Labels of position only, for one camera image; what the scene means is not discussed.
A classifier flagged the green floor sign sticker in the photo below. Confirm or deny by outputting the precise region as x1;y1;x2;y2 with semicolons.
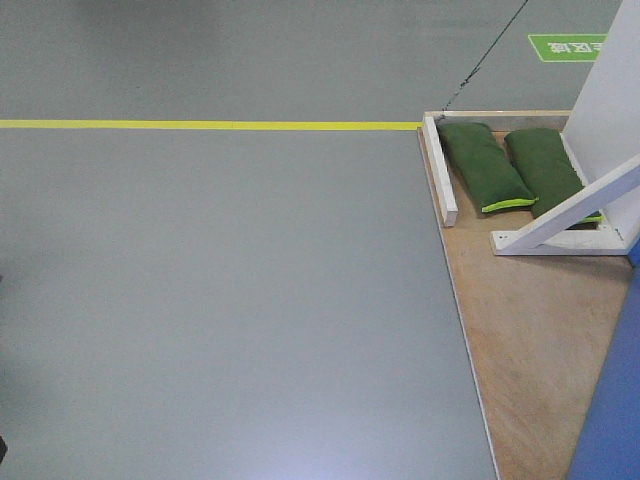
527;33;607;63

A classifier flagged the yellow floor tape line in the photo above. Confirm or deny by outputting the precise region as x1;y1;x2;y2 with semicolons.
1;119;422;131

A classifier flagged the blue door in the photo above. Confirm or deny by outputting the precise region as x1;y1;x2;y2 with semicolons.
566;287;640;480

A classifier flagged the plywood base platform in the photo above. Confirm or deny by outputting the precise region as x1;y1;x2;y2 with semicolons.
418;110;632;479

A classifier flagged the green sandbag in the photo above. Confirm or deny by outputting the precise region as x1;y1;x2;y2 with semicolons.
437;122;538;214
504;128;584;218

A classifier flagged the white wooden door frame stand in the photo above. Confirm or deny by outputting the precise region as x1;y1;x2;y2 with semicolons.
418;1;639;256

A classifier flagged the right green sandbag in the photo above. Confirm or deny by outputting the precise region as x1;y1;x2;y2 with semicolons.
504;128;584;218

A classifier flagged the left green sandbag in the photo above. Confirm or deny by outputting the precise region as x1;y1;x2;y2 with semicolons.
437;122;538;214

